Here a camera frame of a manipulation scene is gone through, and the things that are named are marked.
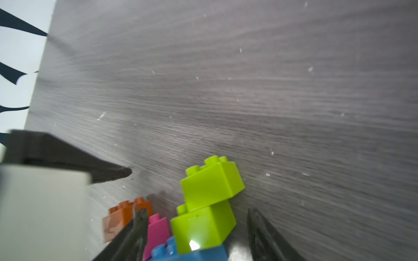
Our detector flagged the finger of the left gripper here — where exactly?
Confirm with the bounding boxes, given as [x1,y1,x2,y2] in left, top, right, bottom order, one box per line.
[3,130,132,183]

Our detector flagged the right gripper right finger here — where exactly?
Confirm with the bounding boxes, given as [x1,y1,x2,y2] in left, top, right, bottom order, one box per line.
[247,208,305,261]

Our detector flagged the magenta lego brick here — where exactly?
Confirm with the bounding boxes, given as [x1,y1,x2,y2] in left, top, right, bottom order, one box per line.
[142,214,172,261]

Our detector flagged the lime green lego brick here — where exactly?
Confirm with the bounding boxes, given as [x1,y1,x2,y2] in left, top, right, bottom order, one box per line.
[170,200,237,254]
[180,156,245,212]

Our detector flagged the orange lego brick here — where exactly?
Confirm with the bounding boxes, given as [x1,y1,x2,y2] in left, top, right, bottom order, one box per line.
[102,197,153,243]

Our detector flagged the blue long lego brick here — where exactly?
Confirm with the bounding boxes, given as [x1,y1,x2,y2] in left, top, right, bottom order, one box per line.
[150,237,228,261]

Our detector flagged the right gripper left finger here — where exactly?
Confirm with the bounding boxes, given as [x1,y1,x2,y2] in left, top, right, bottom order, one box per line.
[93,207,149,261]

